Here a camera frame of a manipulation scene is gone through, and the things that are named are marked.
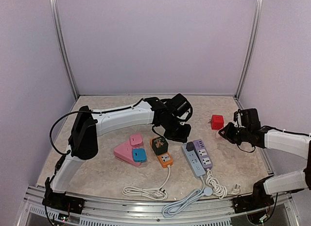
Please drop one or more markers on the orange power strip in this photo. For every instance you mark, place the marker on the orange power strip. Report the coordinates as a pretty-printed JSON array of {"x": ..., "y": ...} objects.
[{"x": 165, "y": 160}]

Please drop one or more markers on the pink triangular power socket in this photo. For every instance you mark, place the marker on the pink triangular power socket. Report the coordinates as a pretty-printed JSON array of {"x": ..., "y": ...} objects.
[{"x": 124, "y": 152}]

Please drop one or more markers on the blue charger plug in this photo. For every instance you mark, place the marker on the blue charger plug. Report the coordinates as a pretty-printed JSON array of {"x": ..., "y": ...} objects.
[{"x": 139, "y": 155}]

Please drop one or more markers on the red cube socket adapter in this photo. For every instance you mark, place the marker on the red cube socket adapter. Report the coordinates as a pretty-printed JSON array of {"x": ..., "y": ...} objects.
[{"x": 216, "y": 122}]

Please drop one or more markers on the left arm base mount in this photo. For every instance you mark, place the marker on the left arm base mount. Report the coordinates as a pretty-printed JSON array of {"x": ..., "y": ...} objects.
[{"x": 61, "y": 201}]

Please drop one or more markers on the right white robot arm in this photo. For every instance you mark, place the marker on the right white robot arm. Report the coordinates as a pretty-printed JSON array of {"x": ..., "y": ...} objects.
[{"x": 267, "y": 137}]

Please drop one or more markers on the purple power strip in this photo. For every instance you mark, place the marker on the purple power strip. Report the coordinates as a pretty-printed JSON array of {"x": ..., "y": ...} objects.
[{"x": 202, "y": 154}]

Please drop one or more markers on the light blue power strip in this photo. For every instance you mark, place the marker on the light blue power strip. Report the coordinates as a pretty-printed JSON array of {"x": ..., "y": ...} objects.
[{"x": 194, "y": 162}]

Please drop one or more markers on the aluminium corner post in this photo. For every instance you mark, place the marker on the aluminium corner post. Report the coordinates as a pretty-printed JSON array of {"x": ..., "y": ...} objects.
[
  {"x": 62, "y": 48},
  {"x": 250, "y": 48}
]

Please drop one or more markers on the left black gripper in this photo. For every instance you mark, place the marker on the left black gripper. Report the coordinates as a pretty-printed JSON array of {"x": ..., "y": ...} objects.
[{"x": 183, "y": 138}]

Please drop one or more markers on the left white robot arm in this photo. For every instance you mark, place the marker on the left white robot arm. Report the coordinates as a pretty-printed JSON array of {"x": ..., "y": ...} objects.
[{"x": 91, "y": 124}]

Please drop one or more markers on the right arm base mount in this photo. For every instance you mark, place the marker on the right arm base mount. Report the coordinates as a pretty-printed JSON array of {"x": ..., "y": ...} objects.
[{"x": 256, "y": 200}]

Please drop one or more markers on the dark grey charger plug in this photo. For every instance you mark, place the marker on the dark grey charger plug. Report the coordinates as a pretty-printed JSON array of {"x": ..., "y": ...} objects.
[{"x": 190, "y": 146}]

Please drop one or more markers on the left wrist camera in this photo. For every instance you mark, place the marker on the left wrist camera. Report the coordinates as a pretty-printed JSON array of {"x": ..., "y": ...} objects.
[{"x": 182, "y": 109}]

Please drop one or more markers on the dark green cube adapter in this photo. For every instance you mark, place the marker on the dark green cube adapter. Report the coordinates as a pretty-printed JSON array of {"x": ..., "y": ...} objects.
[{"x": 159, "y": 145}]

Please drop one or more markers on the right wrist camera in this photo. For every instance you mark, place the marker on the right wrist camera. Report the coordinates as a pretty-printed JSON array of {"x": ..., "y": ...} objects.
[{"x": 247, "y": 118}]

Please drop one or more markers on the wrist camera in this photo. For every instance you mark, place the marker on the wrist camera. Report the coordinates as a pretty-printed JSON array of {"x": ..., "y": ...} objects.
[
  {"x": 182, "y": 109},
  {"x": 247, "y": 118}
]

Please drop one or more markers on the right aluminium corner post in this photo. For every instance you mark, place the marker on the right aluminium corner post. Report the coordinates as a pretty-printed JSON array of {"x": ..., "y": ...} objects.
[{"x": 250, "y": 48}]

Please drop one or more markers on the aluminium front rail frame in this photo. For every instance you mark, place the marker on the aluminium front rail frame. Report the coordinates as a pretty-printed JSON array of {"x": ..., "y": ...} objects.
[{"x": 99, "y": 211}]

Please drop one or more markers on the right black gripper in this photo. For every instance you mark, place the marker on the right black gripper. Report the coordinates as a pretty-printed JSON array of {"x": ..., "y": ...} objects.
[{"x": 232, "y": 130}]

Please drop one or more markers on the left aluminium corner post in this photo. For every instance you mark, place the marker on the left aluminium corner post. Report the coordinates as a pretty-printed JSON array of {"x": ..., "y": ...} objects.
[{"x": 62, "y": 48}]

